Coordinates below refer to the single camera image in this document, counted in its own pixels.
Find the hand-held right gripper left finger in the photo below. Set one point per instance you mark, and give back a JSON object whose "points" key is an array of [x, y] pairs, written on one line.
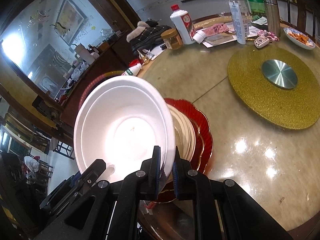
{"points": [[157, 180]]}

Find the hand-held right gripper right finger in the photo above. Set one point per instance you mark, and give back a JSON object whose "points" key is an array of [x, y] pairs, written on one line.
{"points": [[175, 182]]}

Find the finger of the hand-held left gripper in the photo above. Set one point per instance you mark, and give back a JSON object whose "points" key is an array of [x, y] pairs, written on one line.
{"points": [[74, 179], [92, 172]]}

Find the red scalloped bowl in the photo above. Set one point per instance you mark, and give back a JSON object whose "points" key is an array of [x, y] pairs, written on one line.
{"points": [[202, 140]]}

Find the large white foam bowl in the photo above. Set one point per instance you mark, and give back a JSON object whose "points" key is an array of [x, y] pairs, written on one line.
{"points": [[120, 130]]}

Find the white bottle with green label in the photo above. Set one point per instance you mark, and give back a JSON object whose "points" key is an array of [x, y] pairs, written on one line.
{"points": [[132, 69]]}

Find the gold glitter turntable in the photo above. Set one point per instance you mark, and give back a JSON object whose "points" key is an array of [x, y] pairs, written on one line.
{"points": [[250, 92]]}

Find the white tumbler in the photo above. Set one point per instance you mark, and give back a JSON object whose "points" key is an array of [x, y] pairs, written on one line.
{"points": [[85, 55]]}

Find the wooden sideboard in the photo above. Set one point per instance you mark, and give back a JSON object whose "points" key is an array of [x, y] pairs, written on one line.
{"points": [[110, 52]]}

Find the gold ornament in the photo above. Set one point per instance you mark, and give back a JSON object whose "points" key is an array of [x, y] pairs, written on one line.
{"points": [[143, 57]]}

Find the small crystal ornament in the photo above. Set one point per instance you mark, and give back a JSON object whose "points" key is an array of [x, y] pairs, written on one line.
{"points": [[150, 55]]}

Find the amber jar with gold lid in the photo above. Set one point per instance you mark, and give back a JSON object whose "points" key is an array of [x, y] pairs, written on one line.
{"points": [[172, 41]]}

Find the dark jacket with fur trim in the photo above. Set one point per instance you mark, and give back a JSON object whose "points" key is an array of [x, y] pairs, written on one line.
{"points": [[150, 37]]}

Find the small white cup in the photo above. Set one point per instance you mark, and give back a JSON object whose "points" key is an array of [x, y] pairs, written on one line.
{"points": [[200, 37]]}

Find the book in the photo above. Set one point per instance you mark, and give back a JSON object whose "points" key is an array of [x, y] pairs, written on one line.
{"points": [[220, 39]]}

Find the white liquor bottle red cap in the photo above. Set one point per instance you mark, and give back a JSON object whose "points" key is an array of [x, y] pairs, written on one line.
{"points": [[183, 25]]}

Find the pink sliced meat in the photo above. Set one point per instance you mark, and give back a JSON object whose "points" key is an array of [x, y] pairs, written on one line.
{"points": [[216, 28]]}

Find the white patterned key fob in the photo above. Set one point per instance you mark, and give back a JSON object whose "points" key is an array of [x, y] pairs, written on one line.
{"points": [[261, 42]]}

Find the white tube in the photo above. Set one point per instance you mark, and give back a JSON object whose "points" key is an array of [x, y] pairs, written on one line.
{"points": [[238, 25]]}

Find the blue patterned plate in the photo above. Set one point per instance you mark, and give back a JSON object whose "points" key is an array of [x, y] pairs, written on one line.
{"points": [[292, 42]]}

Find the clear bottle with black cap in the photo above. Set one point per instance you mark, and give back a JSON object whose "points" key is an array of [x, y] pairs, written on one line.
{"points": [[243, 7]]}

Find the orange fried food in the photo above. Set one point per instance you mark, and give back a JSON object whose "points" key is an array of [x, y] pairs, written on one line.
{"points": [[300, 37]]}

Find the steel thermos flask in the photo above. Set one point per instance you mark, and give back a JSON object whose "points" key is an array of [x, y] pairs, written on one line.
{"points": [[272, 17]]}

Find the wooden chair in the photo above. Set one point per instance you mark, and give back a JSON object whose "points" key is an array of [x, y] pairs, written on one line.
{"points": [[300, 2]]}

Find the framed wall picture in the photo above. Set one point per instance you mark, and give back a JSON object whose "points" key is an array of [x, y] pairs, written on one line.
{"points": [[70, 17]]}

